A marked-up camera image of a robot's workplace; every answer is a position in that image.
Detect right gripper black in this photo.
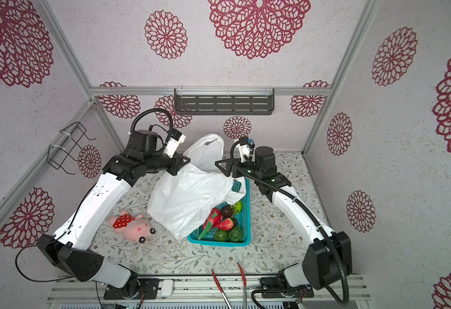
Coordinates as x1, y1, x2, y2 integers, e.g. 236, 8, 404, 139
216, 157, 264, 184

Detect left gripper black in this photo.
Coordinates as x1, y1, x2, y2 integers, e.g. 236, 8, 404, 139
144, 149, 191, 176

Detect white plastic bag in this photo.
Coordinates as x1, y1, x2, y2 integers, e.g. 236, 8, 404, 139
148, 134, 247, 239

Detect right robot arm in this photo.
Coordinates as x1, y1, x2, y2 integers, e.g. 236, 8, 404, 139
215, 144, 352, 290

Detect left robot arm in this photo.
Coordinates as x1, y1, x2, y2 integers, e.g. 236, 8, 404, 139
37, 153, 190, 295

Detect green kiwi slice fruit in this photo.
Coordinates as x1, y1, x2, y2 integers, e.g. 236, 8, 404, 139
231, 200, 244, 214

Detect dark purple passion fruit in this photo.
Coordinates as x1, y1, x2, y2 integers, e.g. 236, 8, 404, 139
220, 205, 234, 220

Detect teal plastic basket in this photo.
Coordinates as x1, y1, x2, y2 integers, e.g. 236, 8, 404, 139
188, 179, 252, 247

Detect pink plush pig toy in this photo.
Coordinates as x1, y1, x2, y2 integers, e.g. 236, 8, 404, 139
108, 211, 157, 245

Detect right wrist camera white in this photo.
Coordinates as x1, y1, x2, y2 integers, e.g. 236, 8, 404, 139
237, 136, 255, 163

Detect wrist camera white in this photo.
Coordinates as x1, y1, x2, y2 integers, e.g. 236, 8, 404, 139
163, 129, 186, 158
237, 136, 255, 163

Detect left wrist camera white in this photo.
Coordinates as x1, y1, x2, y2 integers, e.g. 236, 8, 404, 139
163, 129, 186, 158

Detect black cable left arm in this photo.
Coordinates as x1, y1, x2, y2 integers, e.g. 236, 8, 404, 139
129, 107, 175, 151

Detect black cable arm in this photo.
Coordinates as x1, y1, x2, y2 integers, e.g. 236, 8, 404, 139
230, 140, 350, 306
129, 107, 175, 151

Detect grey wall shelf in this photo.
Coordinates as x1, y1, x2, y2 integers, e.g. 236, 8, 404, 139
174, 88, 275, 116

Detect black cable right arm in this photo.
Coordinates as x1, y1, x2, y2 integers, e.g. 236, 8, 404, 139
230, 140, 350, 306

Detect black wire wall rack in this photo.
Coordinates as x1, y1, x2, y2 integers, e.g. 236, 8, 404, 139
46, 121, 96, 175

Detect red handled tongs left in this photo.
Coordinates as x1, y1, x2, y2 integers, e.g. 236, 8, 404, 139
211, 270, 233, 309

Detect red handled tongs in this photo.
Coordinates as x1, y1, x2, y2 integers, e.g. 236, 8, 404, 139
211, 270, 233, 309
237, 262, 247, 309

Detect red handled tongs right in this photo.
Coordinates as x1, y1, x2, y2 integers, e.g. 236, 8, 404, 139
237, 262, 247, 309

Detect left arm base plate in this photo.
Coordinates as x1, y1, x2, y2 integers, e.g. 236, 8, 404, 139
103, 278, 160, 300

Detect white small box on rail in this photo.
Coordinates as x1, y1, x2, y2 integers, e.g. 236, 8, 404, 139
161, 279, 174, 298

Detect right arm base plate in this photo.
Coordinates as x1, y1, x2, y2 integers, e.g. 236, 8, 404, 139
260, 276, 314, 299

